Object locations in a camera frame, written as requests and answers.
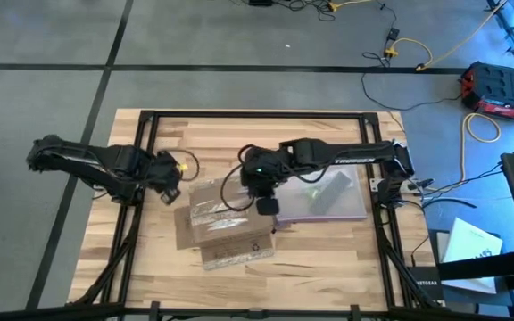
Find black frame crossbar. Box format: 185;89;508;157
0;301;514;321

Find coiled yellow cable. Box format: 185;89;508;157
460;111;503;182

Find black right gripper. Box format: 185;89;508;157
238;146;286;200

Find white box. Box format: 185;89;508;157
440;216;505;296

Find black table frame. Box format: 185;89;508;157
65;108;439;313

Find red black tool case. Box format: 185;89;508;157
458;60;514;122

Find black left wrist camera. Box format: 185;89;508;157
159;189;181;206

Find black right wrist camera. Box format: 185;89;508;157
255;197;280;217

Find short yellow plug cable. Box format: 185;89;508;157
327;0;374;13

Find black Netgear device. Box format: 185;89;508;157
407;265;445;302

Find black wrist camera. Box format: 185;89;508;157
255;197;280;217
159;189;181;206

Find brown Sephora cardboard box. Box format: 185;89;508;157
173;176;280;272

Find black blue cable bundle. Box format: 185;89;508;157
410;160;504;210

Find blue carton box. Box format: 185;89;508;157
309;171;353;216

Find black floor cable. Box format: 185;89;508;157
361;52;464;112

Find long yellow floor cable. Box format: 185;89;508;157
385;0;509;72

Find purple-edged mesh zip pouch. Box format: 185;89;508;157
270;163;369;224

